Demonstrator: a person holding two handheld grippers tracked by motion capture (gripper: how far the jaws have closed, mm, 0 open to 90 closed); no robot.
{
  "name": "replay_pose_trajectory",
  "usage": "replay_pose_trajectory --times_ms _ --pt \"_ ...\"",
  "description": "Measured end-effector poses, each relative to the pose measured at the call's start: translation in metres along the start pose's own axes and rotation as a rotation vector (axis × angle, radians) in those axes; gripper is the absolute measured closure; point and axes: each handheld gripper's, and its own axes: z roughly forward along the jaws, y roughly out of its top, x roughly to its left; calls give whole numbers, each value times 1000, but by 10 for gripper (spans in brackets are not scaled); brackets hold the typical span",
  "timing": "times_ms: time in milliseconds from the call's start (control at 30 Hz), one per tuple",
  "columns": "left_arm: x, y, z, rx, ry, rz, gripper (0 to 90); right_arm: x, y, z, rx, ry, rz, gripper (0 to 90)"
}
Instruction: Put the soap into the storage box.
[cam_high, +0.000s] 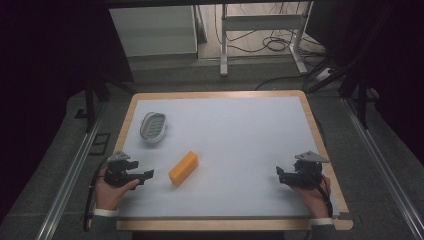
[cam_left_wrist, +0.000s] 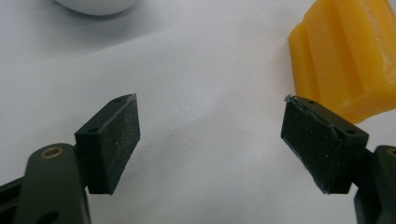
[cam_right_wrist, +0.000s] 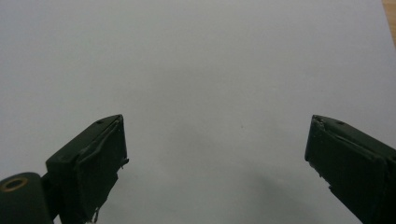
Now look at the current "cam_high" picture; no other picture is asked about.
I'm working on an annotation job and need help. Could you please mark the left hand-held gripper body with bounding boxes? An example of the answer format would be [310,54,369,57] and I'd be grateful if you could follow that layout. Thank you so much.
[103,150,140,188]

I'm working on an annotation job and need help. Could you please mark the grey soap dish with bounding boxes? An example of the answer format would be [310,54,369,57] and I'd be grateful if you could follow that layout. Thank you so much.
[139,111,168,145]

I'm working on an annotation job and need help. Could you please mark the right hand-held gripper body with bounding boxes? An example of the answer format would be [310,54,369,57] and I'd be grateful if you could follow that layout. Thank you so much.
[283,150,331,191]

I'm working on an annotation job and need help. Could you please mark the aluminium floor rail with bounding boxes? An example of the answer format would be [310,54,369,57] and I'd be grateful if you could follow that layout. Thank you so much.
[342,96,424,240]
[34,101,109,240]

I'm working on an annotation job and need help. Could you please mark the person's right hand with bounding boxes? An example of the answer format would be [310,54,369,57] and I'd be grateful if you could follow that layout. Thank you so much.
[290,174,332,220]

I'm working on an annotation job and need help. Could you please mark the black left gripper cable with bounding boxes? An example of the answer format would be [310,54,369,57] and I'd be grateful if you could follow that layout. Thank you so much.
[82,159,109,233]

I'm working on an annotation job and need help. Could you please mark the orange soap bar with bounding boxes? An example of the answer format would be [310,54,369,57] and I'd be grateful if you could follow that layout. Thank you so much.
[168,150,200,188]

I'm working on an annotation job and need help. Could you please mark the white metal desk frame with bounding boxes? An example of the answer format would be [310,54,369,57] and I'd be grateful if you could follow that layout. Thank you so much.
[219,1,315,78]

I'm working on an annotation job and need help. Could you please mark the white cabinet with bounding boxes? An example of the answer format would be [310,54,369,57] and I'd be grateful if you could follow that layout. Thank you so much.
[108,4,199,58]

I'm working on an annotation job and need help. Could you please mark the black floor frame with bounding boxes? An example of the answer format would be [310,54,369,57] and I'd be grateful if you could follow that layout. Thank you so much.
[88,132,112,156]

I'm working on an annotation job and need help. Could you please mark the white table mat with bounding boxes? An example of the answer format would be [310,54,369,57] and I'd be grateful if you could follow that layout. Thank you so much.
[117,96,341,220]

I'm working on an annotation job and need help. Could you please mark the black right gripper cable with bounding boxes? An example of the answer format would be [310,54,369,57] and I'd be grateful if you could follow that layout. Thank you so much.
[312,173,335,218]

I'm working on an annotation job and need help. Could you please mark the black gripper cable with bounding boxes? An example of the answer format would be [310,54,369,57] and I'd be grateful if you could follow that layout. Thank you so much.
[82,159,109,233]
[312,173,335,218]

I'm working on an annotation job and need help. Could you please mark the person's left hand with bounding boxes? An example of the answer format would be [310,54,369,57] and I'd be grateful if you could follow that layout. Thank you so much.
[94,167,141,212]

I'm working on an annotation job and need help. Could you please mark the dark curtain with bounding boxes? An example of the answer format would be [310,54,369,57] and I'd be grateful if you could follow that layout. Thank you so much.
[306,0,424,168]
[0,0,134,221]

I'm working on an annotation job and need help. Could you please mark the black tripod stand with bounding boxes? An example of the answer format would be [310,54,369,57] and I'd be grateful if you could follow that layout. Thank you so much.
[82,63,138,134]
[308,49,379,130]

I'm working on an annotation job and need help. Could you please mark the black floor cables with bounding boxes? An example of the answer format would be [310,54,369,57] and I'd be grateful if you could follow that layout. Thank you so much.
[213,2,329,92]

